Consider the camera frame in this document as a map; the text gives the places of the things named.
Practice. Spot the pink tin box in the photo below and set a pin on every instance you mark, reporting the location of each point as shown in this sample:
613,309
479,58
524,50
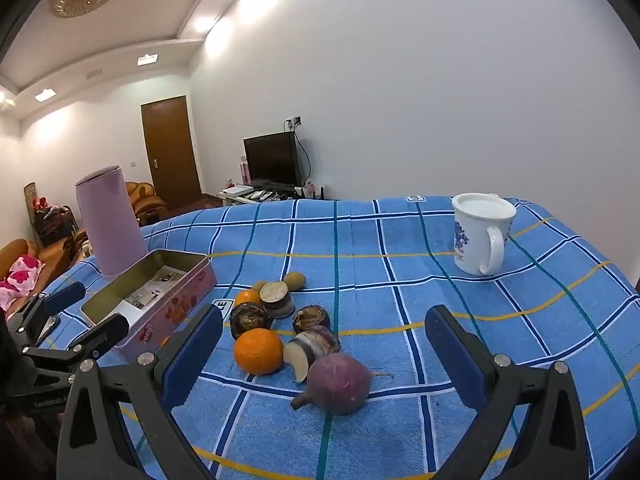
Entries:
175,300

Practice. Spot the blue plaid blanket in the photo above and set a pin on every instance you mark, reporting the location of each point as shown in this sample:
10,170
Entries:
380,285

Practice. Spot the purple radish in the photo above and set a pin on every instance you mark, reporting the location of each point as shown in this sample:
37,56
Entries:
339,382

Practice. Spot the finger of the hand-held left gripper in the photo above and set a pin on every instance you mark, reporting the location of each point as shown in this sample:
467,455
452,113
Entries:
65,296
107,331

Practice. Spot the dark cluttered shelf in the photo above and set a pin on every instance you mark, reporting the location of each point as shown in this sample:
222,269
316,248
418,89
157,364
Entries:
50,217

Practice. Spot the ceiling air vent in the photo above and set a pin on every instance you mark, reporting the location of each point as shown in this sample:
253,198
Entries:
94,74

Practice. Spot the white tv stand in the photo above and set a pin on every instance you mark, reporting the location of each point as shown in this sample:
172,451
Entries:
265,196

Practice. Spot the cut taro chunk flat top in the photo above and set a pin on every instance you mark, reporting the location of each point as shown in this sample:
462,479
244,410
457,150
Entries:
275,298

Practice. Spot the tan longan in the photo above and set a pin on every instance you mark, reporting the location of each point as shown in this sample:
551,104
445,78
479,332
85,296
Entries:
258,286
294,280

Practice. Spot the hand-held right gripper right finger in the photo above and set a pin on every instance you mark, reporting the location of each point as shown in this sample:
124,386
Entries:
457,360

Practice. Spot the white mug blue print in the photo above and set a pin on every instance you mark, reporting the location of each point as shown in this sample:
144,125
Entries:
475,235

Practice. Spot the large orange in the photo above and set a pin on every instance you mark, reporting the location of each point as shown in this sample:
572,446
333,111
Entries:
257,351

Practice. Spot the wall socket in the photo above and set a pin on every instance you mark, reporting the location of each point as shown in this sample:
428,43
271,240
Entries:
294,121

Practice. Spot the brown leather sofa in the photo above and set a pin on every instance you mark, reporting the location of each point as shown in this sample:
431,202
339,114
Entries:
47,255

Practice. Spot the pink heart cushion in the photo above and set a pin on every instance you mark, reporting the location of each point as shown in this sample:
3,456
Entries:
20,277

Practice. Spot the small orange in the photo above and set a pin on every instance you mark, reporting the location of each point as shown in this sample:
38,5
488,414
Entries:
247,298
166,341

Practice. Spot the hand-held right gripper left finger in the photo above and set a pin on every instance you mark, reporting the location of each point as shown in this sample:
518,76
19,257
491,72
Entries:
192,355

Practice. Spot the white flat box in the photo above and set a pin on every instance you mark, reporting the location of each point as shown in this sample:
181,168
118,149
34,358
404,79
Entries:
237,189

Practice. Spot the printed paper liner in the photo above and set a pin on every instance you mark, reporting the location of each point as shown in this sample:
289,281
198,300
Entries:
150,285

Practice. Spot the small pink patterned box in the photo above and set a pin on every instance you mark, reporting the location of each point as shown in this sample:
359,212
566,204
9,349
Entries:
311,190

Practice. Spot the black television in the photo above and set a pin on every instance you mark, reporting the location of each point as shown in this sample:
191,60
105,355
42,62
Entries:
270,160

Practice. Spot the lavender thermos jug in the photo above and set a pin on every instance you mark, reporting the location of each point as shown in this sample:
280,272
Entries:
112,220

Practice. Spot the wooden door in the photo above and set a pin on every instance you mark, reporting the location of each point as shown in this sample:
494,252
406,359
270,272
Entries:
170,155

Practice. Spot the tall pink box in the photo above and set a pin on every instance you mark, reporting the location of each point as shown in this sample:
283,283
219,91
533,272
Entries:
243,170

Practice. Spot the square ceiling light panel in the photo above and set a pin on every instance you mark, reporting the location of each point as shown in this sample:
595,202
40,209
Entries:
44,94
148,59

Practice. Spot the brown leather armchair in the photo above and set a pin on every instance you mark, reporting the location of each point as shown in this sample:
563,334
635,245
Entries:
145,202

